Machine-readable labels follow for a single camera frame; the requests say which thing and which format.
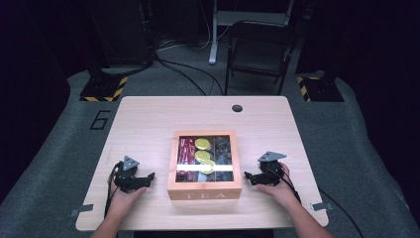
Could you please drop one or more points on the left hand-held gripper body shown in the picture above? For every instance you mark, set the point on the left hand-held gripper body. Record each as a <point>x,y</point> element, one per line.
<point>129,164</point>

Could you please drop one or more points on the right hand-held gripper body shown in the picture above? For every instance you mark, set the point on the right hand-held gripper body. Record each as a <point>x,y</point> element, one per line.
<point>271,168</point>

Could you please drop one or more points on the wooden tea box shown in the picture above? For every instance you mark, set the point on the wooden tea box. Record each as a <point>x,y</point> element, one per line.
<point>204,191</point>

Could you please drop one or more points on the person's left hand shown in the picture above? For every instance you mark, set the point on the person's left hand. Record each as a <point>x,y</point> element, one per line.
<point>124,201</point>

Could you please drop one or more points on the person's right hand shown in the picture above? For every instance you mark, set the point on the person's right hand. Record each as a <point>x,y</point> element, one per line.
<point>284,195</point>

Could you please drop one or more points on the pile of dark packets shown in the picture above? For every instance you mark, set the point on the pile of dark packets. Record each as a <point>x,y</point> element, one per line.
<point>223,152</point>

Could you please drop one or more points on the yellow round packet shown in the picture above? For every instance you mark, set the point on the yellow round packet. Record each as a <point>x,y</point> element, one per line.
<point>202,143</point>
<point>202,156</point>
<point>208,167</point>

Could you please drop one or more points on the grey tape strip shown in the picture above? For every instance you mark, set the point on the grey tape strip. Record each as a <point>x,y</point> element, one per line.
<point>82,209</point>
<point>322,207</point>

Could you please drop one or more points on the black table grommet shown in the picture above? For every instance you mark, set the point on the black table grommet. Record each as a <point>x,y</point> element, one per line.
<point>237,108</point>

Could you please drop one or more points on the striped black stand base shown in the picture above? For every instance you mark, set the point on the striped black stand base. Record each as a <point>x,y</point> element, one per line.
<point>104,89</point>
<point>322,91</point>

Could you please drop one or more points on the black folding chair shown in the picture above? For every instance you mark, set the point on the black folding chair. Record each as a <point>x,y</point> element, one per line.
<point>261,49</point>

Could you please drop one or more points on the white desk frame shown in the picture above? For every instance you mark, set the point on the white desk frame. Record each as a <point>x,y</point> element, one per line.
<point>214,43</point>

